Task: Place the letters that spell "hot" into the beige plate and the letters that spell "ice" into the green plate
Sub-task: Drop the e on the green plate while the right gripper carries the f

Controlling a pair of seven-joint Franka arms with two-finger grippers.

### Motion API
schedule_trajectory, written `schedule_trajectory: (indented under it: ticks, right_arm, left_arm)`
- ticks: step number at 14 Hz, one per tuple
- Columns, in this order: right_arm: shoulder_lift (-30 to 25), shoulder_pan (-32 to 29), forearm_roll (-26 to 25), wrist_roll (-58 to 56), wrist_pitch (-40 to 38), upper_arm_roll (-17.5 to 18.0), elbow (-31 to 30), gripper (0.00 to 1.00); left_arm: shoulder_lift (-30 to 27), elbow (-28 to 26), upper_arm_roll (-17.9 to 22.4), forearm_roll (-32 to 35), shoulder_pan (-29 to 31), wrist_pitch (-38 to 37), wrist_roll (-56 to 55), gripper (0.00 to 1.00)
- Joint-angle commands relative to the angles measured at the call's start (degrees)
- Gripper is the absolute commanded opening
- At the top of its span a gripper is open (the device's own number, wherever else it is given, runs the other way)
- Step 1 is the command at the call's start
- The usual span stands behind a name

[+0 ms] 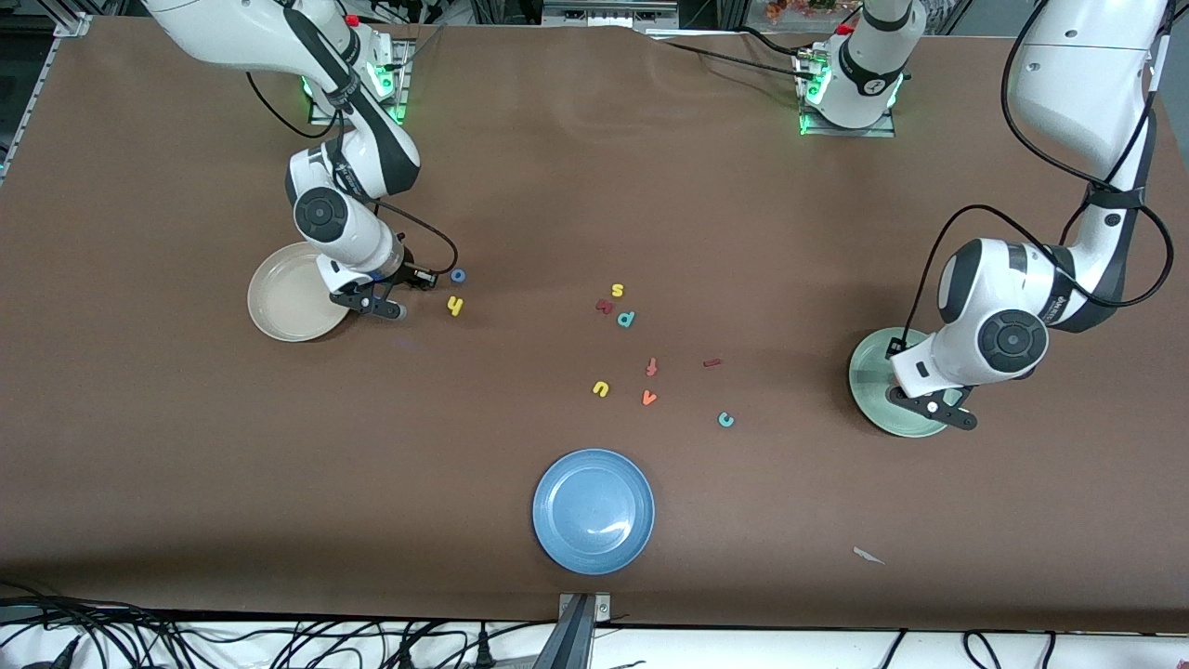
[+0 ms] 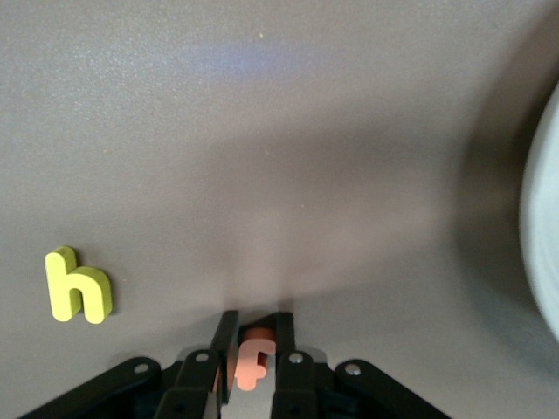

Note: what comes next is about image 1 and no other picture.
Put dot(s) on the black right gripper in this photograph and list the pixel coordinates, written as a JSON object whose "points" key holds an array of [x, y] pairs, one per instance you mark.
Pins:
{"points": [[411, 274]]}

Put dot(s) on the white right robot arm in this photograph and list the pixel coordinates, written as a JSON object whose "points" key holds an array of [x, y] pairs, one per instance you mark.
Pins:
{"points": [[232, 28]]}

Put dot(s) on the green plate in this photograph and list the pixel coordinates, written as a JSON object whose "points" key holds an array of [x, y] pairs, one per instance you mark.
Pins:
{"points": [[868, 390]]}

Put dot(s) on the beige plate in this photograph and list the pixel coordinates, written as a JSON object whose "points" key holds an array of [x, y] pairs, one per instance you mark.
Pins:
{"points": [[288, 297]]}

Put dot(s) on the brown table cover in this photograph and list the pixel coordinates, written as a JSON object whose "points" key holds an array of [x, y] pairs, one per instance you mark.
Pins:
{"points": [[557, 186]]}

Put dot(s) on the white paper scrap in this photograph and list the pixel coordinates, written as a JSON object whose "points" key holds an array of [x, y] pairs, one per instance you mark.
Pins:
{"points": [[868, 556]]}

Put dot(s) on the blue plate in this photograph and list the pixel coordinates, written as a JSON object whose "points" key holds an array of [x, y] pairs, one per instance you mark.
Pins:
{"points": [[594, 511]]}

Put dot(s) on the orange flower decoration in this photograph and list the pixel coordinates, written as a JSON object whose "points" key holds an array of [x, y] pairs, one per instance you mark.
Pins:
{"points": [[799, 7]]}

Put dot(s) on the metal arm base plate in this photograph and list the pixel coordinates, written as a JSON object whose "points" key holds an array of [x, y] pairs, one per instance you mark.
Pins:
{"points": [[405, 56], [850, 132]]}

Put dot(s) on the grey metal frame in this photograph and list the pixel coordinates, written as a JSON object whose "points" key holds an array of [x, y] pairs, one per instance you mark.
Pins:
{"points": [[604, 11]]}

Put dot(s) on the grey metal bracket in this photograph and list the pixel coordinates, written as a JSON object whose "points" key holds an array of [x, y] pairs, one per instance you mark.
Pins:
{"points": [[583, 618]]}

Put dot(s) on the aluminium frame profile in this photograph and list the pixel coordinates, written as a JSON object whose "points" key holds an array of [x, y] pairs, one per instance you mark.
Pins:
{"points": [[72, 23]]}

